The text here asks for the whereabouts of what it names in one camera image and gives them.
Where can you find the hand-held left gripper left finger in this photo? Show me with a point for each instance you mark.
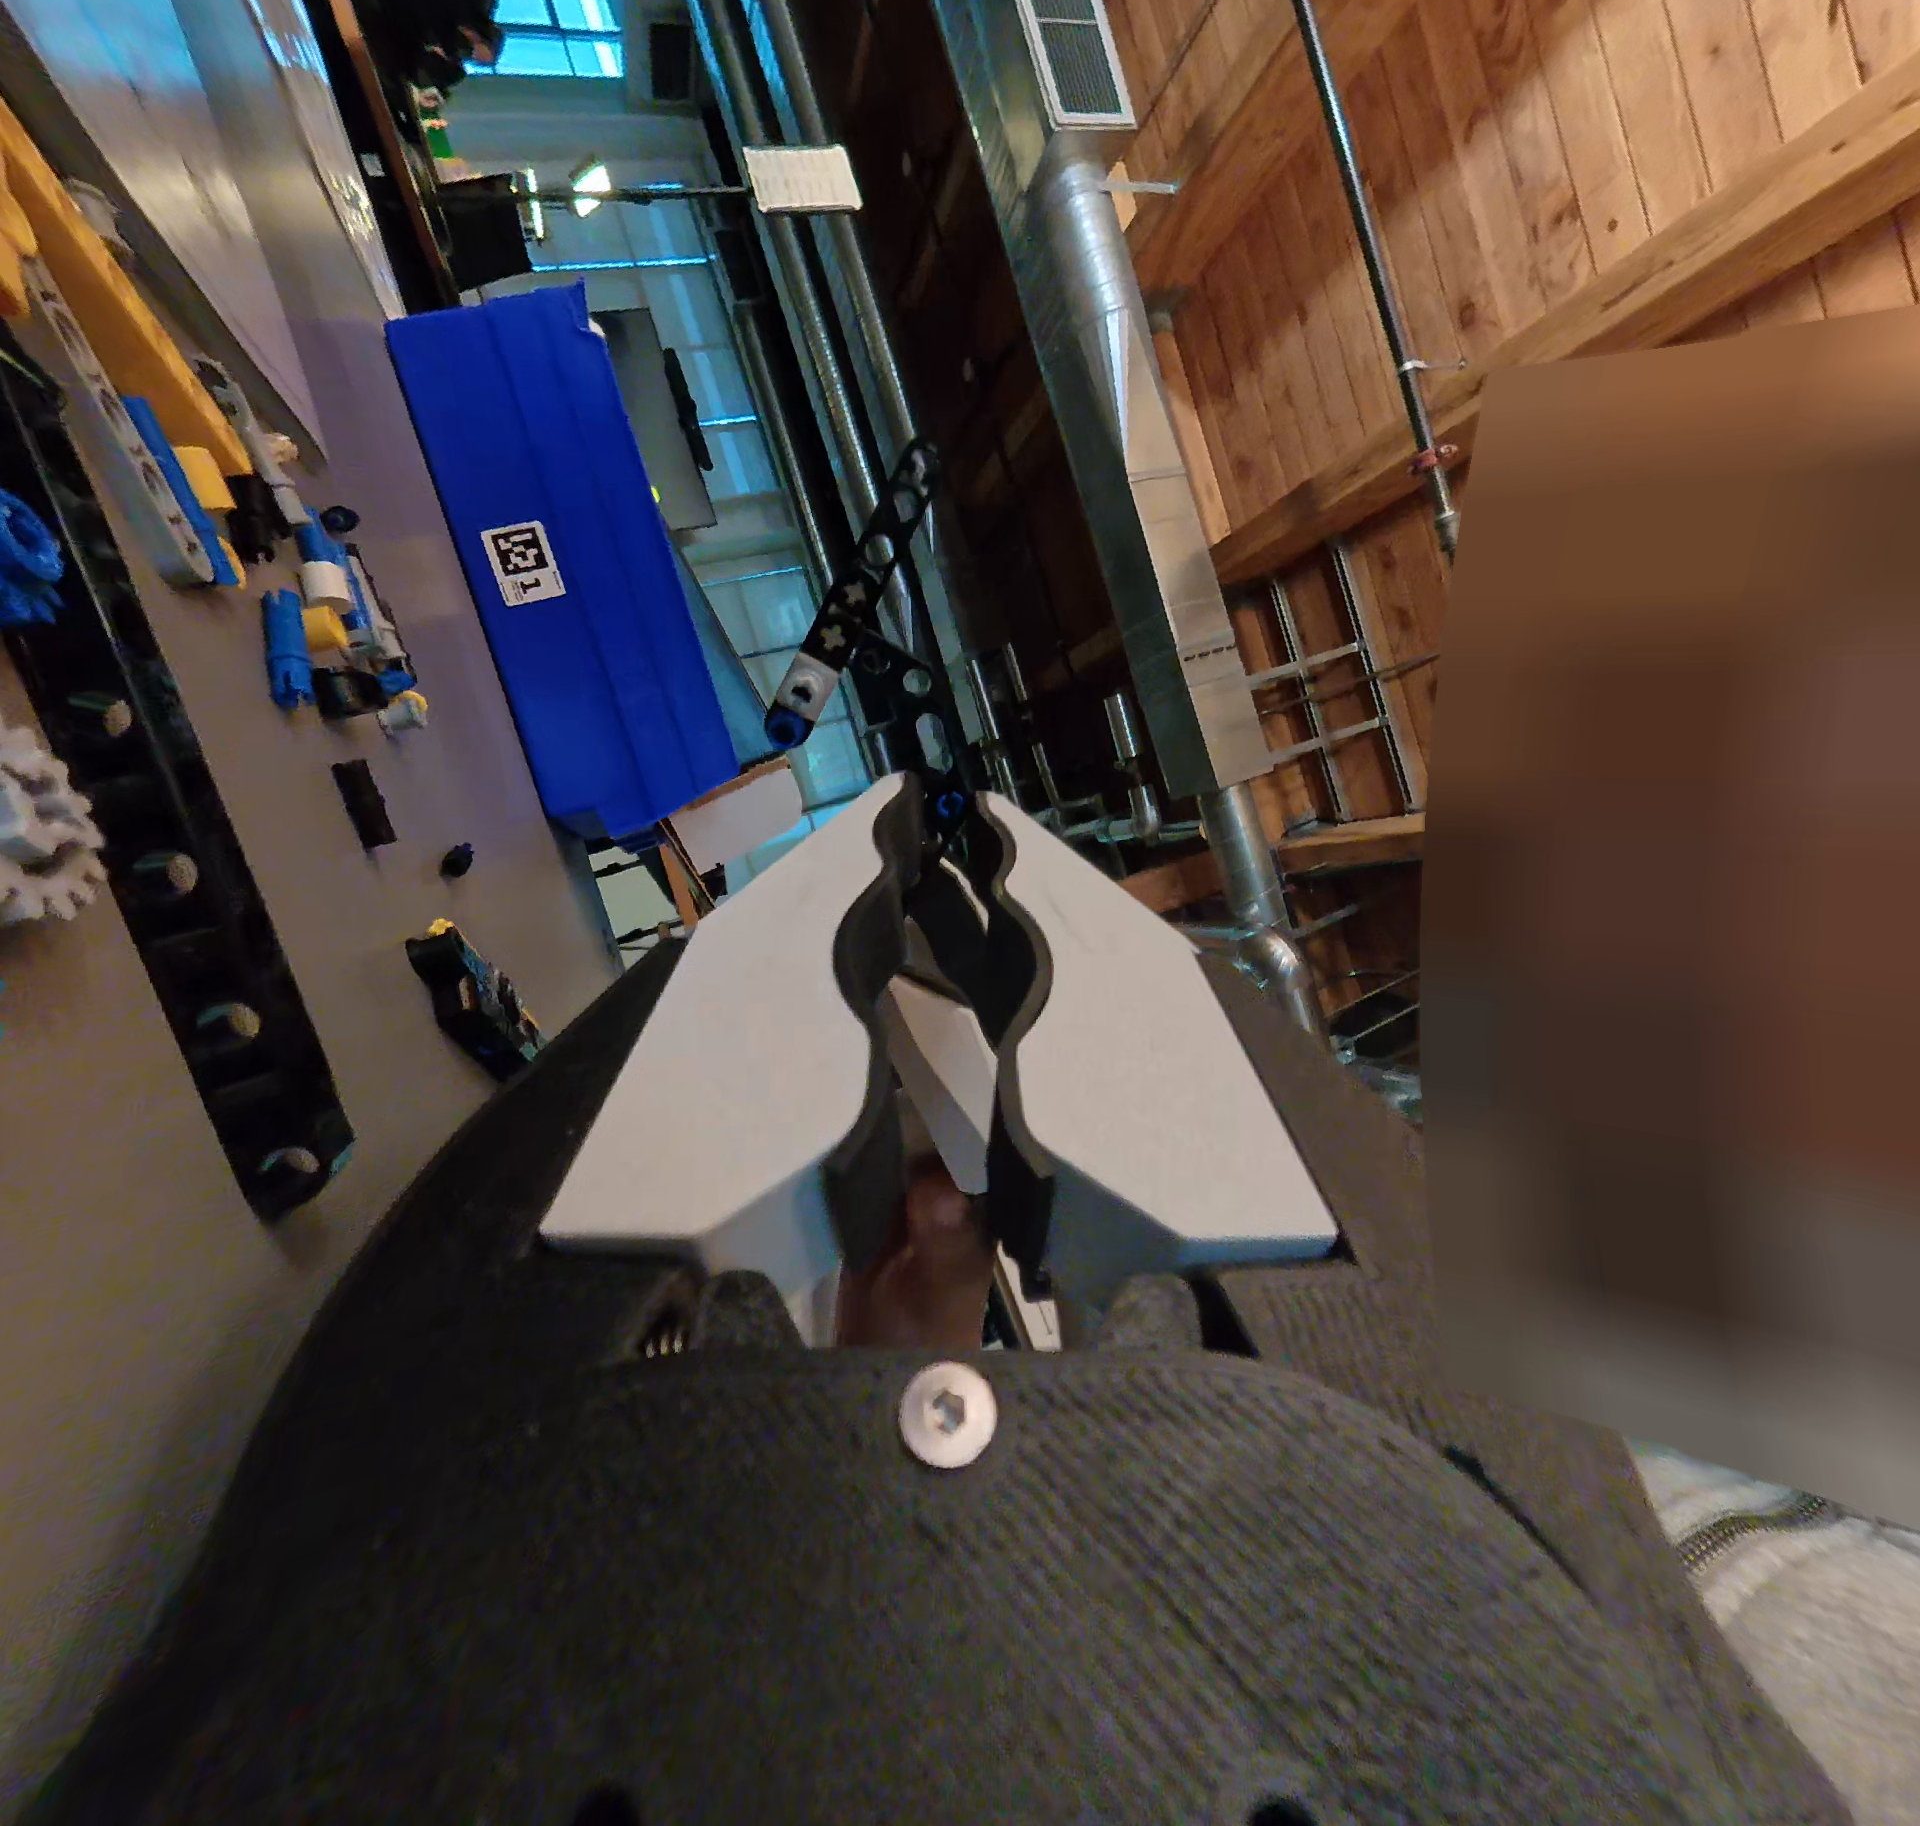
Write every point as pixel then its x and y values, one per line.
pixel 705 1074

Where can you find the blue lego gear piece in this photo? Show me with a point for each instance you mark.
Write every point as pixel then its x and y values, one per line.
pixel 27 560

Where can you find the metal sprinkler pipe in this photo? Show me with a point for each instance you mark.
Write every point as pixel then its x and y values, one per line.
pixel 1358 204

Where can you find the grey lego beam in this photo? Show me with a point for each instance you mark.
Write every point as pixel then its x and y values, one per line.
pixel 128 461

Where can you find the long black lego beam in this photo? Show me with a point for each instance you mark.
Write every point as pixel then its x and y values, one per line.
pixel 195 928

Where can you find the grey lego gear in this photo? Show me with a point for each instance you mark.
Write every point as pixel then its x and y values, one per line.
pixel 39 836

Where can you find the metal wall rack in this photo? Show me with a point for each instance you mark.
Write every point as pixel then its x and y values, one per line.
pixel 1337 686

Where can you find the white vent grille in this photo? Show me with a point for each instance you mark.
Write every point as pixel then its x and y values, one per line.
pixel 1067 19

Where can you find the black yellow lego piece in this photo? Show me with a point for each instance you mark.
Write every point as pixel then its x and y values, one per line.
pixel 473 993

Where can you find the white knit sweater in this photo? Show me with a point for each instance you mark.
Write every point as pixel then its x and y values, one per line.
pixel 1802 1628

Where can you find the blue plastic bin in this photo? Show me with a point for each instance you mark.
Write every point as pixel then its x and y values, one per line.
pixel 558 550

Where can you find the metal air duct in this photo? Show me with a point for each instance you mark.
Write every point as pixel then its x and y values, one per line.
pixel 1113 355

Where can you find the yellow lego panel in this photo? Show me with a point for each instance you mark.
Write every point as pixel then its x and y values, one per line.
pixel 106 296

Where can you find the blue lego beam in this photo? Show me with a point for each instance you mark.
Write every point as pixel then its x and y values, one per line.
pixel 189 498

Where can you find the ceiling light panel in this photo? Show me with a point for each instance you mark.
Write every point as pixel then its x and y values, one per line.
pixel 801 178

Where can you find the white lego pin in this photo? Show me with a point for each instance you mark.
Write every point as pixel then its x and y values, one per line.
pixel 406 716

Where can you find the window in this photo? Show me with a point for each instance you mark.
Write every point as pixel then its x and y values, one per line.
pixel 564 10

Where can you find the grey lego axle connector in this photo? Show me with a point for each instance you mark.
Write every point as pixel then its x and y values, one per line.
pixel 255 433

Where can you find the black lego beam assembly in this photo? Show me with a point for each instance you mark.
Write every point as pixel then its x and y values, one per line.
pixel 878 567

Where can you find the white lego bush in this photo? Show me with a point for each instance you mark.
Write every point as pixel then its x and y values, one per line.
pixel 322 580

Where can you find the grey board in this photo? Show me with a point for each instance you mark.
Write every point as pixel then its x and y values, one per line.
pixel 208 102

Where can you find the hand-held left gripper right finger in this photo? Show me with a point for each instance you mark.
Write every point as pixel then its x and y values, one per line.
pixel 1154 1092

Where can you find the black blue lego connector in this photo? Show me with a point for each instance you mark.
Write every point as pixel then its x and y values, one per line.
pixel 380 625

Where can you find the small black lego piece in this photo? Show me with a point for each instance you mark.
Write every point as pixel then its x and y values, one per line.
pixel 367 802

